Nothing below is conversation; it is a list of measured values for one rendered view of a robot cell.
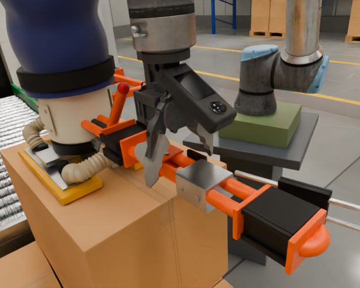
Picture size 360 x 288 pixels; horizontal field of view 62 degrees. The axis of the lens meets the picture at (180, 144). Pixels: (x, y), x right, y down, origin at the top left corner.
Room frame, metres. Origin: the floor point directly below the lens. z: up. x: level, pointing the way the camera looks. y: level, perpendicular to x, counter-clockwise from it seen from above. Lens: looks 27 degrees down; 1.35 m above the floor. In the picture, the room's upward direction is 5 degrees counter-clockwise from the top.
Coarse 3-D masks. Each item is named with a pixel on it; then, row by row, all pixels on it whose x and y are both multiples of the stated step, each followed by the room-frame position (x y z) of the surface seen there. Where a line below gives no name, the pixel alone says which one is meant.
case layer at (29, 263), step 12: (24, 252) 0.81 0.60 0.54; (36, 252) 0.81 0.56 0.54; (0, 264) 0.77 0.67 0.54; (12, 264) 0.76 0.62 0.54; (24, 264) 0.76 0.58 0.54; (36, 264) 0.75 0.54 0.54; (48, 264) 0.75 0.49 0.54; (0, 276) 0.71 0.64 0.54; (12, 276) 0.71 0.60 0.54; (24, 276) 0.70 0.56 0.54; (36, 276) 0.70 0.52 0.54; (48, 276) 0.70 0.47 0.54
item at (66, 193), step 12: (48, 144) 0.80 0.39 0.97; (24, 156) 0.75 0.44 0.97; (36, 168) 0.67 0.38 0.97; (48, 168) 0.66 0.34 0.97; (60, 168) 0.62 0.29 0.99; (48, 180) 0.61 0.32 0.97; (60, 180) 0.60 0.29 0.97; (96, 180) 0.59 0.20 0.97; (60, 192) 0.56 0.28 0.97; (72, 192) 0.55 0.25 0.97; (84, 192) 0.56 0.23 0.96
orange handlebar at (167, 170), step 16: (128, 80) 1.02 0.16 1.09; (112, 96) 0.85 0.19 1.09; (128, 96) 0.89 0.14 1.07; (96, 128) 0.62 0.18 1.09; (176, 160) 0.46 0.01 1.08; (192, 160) 0.44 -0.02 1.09; (160, 176) 0.44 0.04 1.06; (240, 192) 0.35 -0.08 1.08; (224, 208) 0.32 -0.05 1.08; (320, 240) 0.24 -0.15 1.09; (304, 256) 0.23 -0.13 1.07
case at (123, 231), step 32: (32, 192) 0.61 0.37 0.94; (96, 192) 0.58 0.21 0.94; (128, 192) 0.57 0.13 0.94; (160, 192) 0.55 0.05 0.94; (32, 224) 0.79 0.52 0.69; (64, 224) 0.48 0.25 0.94; (96, 224) 0.47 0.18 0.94; (128, 224) 0.46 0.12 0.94; (160, 224) 0.50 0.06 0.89; (192, 224) 0.56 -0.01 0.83; (224, 224) 0.64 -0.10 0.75; (64, 256) 0.53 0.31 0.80; (96, 256) 0.41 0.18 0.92; (128, 256) 0.45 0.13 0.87; (160, 256) 0.50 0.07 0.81; (192, 256) 0.56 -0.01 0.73; (224, 256) 0.64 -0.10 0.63
